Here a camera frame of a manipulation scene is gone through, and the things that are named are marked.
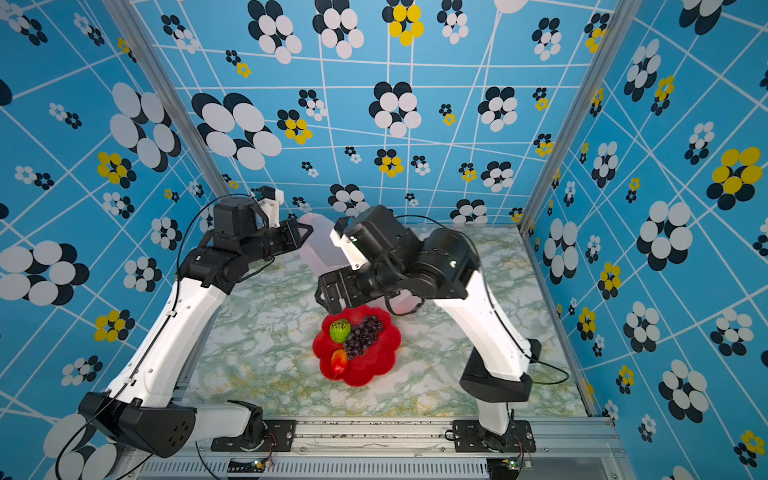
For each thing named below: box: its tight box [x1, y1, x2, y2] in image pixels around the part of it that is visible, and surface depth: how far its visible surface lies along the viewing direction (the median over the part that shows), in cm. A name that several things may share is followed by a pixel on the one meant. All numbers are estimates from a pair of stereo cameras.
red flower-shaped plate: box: [312, 305, 401, 387], surface depth 88 cm
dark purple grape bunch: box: [344, 315, 383, 360], surface depth 88 cm
